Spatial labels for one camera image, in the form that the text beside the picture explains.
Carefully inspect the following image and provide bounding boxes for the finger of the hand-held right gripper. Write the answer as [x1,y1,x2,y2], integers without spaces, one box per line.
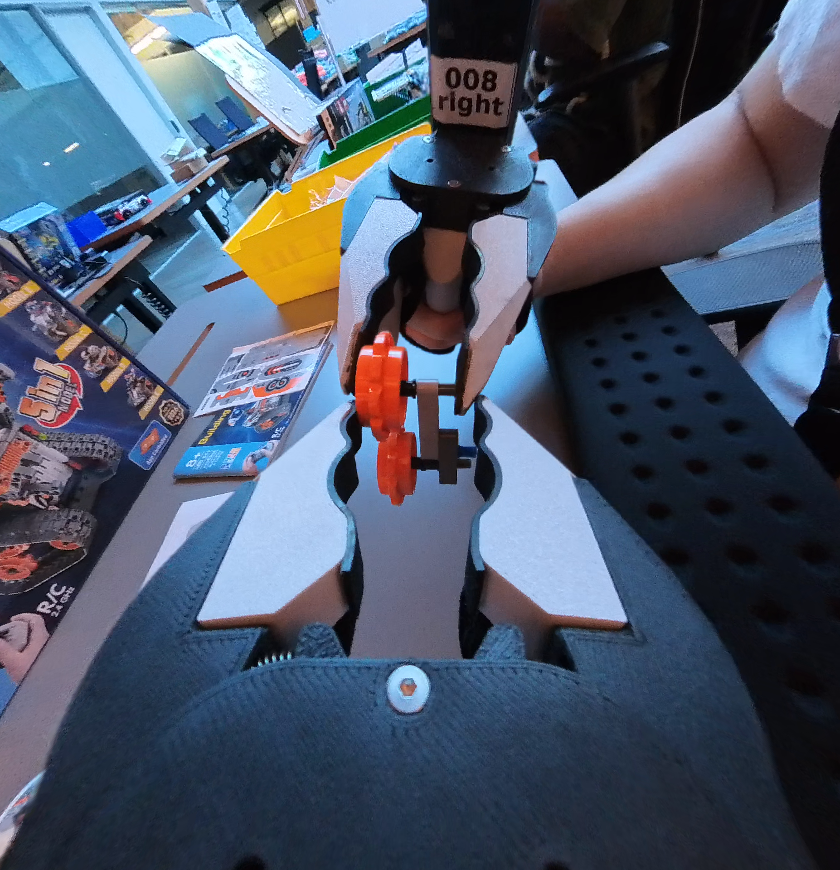
[335,197,422,395]
[455,213,534,417]

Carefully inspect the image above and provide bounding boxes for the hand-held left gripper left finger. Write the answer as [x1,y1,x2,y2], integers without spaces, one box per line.
[196,401,364,659]

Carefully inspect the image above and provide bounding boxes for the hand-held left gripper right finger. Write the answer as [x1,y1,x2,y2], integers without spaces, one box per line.
[465,394,629,659]

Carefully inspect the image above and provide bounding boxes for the orange wheel grey beam assembly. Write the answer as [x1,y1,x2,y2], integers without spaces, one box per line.
[355,331,480,508]

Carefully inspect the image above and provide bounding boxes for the person's right forearm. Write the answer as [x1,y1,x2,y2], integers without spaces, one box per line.
[532,68,829,300]

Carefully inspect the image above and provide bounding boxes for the grey desk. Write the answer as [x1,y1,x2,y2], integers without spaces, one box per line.
[0,159,577,870]

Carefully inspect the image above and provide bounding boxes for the wooden side desk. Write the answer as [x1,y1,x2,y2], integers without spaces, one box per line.
[53,234,179,327]

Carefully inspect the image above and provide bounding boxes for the person's right hand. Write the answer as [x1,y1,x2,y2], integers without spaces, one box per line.
[401,306,466,352]

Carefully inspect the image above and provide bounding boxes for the clear plastic bags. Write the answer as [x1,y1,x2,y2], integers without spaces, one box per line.
[307,173,366,212]

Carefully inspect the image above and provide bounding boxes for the yellow storage bin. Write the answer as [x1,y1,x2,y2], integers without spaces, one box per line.
[221,121,434,308]

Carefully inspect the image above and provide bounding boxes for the open instruction manual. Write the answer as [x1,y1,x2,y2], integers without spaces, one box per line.
[144,491,238,587]

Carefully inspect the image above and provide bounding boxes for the blue instruction booklet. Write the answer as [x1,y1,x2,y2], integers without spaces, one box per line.
[173,343,334,481]

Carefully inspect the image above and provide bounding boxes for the green storage bin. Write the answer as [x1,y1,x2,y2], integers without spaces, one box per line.
[316,95,434,169]

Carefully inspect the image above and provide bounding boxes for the folded building booklets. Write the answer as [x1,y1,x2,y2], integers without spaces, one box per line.
[192,321,336,419]

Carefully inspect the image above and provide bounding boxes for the dark toy box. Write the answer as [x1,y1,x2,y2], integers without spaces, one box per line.
[12,216,81,283]
[321,80,378,145]

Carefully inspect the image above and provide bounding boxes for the leaning white printed board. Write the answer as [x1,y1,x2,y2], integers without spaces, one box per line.
[194,34,323,145]

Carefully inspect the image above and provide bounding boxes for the blue robot kit box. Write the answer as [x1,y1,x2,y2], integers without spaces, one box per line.
[0,234,191,734]

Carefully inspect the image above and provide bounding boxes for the blue storage bin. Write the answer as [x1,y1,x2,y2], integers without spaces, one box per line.
[66,211,108,247]

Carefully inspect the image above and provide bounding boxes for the person's white shirt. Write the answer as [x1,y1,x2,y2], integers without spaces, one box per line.
[739,0,840,425]

